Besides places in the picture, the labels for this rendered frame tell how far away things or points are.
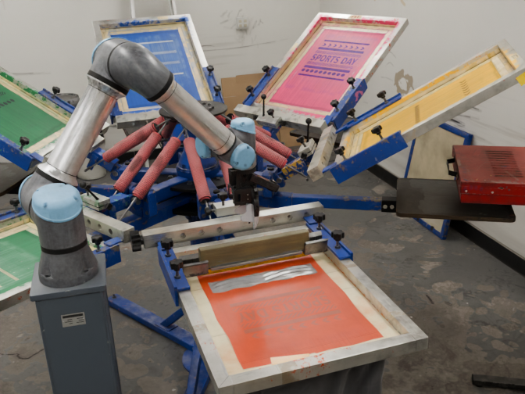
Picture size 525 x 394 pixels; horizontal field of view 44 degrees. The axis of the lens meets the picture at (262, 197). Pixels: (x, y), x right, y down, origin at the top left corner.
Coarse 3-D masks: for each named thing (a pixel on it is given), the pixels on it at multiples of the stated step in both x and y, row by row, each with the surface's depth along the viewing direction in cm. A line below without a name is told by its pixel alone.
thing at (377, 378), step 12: (384, 360) 184; (336, 372) 180; (348, 372) 182; (360, 372) 183; (372, 372) 184; (288, 384) 175; (300, 384) 176; (312, 384) 178; (324, 384) 180; (336, 384) 181; (348, 384) 184; (360, 384) 186; (372, 384) 186
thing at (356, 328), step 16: (304, 256) 225; (320, 272) 215; (272, 288) 206; (288, 288) 206; (336, 288) 205; (336, 304) 196; (352, 304) 196; (352, 320) 188; (304, 336) 181; (320, 336) 181; (336, 336) 181; (352, 336) 180; (368, 336) 180
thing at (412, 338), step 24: (336, 264) 218; (360, 288) 202; (192, 312) 188; (384, 312) 188; (408, 336) 174; (216, 360) 167; (312, 360) 165; (336, 360) 166; (360, 360) 168; (216, 384) 158; (240, 384) 158; (264, 384) 161
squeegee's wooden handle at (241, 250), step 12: (240, 240) 215; (252, 240) 215; (264, 240) 216; (276, 240) 217; (288, 240) 219; (300, 240) 220; (204, 252) 210; (216, 252) 211; (228, 252) 213; (240, 252) 214; (252, 252) 216; (264, 252) 217; (276, 252) 219; (288, 252) 220; (216, 264) 213
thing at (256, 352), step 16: (224, 272) 217; (240, 272) 217; (256, 272) 216; (208, 288) 207; (240, 288) 207; (256, 288) 206; (224, 304) 198; (224, 320) 190; (240, 336) 182; (272, 336) 182; (288, 336) 182; (240, 352) 176; (256, 352) 175; (272, 352) 175; (288, 352) 175; (304, 352) 175
